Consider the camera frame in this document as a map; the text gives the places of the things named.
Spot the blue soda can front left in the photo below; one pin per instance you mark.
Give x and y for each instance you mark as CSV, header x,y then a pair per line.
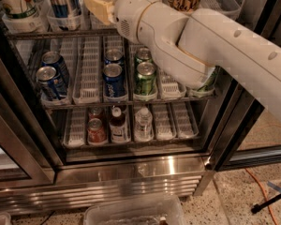
x,y
51,83

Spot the blue pepsi can rear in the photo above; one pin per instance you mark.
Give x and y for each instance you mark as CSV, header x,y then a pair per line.
x,y
114,56

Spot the red soda can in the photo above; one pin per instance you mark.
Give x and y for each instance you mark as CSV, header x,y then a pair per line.
x,y
96,112
96,131

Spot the blue soda can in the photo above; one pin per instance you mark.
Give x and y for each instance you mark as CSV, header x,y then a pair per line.
x,y
51,83
54,59

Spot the green soda can front centre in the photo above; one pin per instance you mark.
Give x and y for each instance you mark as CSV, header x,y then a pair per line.
x,y
145,79

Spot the green soda can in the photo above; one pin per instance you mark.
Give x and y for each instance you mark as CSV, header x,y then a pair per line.
x,y
142,55
208,84
145,79

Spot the red soda can rear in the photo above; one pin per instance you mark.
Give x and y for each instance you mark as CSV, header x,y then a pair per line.
x,y
96,112

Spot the wire shelf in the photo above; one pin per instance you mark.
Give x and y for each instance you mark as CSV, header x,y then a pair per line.
x,y
130,102
64,34

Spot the brown drink bottle white cap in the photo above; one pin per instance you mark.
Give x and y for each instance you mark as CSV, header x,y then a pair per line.
x,y
118,126

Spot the clear plastic bin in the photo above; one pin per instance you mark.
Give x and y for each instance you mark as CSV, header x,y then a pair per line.
x,y
142,210

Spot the clear water bottle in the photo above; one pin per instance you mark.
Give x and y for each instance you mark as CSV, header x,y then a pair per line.
x,y
143,125

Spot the blue pepsi can front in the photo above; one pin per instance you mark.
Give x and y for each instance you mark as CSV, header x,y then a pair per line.
x,y
113,77

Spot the fridge glass door right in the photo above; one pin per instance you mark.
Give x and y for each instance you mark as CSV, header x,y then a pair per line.
x,y
247,135

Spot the blue pepsi can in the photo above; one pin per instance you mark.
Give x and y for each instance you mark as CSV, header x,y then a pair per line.
x,y
113,77
114,56

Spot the stainless steel fridge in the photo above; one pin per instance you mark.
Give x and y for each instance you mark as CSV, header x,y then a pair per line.
x,y
177,160

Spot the black stand leg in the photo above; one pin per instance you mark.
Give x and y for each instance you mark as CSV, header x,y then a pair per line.
x,y
258,207

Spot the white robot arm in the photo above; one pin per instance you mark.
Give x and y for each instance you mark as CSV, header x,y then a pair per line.
x,y
188,46

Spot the top wire shelf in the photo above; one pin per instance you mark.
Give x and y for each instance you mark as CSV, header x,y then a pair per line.
x,y
64,34

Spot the middle wire shelf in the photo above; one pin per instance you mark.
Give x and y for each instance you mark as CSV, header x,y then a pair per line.
x,y
130,102

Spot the white empty shelf tray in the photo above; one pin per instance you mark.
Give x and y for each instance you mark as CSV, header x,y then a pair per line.
x,y
87,82

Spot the blue soda can rear left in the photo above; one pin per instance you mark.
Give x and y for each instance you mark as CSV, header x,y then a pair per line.
x,y
54,59

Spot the green soda can rear centre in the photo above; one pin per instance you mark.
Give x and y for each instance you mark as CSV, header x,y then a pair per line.
x,y
142,55

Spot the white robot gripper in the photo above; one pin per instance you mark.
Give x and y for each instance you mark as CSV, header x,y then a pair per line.
x,y
128,13

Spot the green soda can front right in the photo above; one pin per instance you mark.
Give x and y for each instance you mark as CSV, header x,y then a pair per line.
x,y
208,84

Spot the red soda can front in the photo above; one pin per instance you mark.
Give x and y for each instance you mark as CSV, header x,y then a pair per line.
x,y
96,131

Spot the fridge door left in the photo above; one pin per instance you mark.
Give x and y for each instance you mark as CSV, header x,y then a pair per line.
x,y
20,163

